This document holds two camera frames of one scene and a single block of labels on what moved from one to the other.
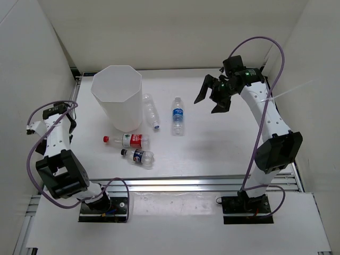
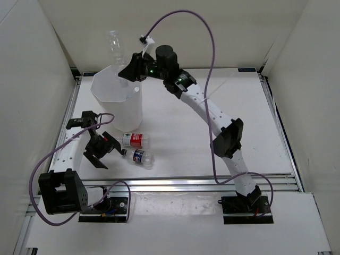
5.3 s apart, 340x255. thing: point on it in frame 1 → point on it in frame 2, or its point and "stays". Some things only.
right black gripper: (222, 105) → (135, 69)
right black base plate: (246, 210) stays
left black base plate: (117, 212) stays
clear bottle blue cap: (151, 110) → (118, 61)
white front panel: (178, 223) stays
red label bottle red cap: (130, 140) stays
